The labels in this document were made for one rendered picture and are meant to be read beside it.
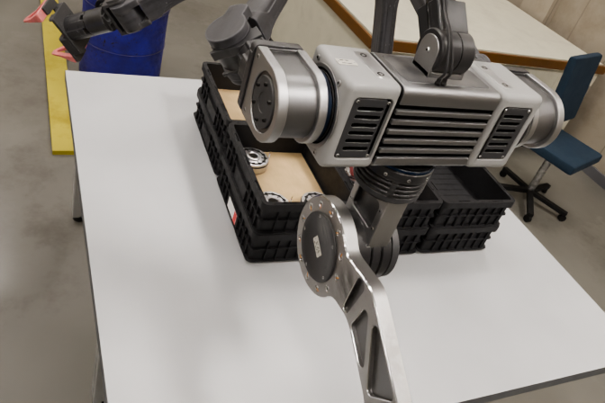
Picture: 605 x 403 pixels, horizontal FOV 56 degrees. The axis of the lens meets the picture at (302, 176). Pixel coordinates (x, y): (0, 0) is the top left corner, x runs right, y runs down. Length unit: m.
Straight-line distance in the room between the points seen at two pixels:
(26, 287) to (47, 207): 0.47
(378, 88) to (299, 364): 0.84
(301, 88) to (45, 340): 1.69
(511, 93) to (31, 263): 2.03
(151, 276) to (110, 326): 0.19
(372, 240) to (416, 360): 0.61
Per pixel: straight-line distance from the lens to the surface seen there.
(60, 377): 2.22
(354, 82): 0.82
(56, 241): 2.65
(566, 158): 3.73
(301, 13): 4.30
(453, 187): 2.11
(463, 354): 1.72
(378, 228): 1.07
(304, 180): 1.82
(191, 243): 1.68
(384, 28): 1.57
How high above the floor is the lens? 1.85
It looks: 34 degrees down
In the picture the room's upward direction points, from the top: 19 degrees clockwise
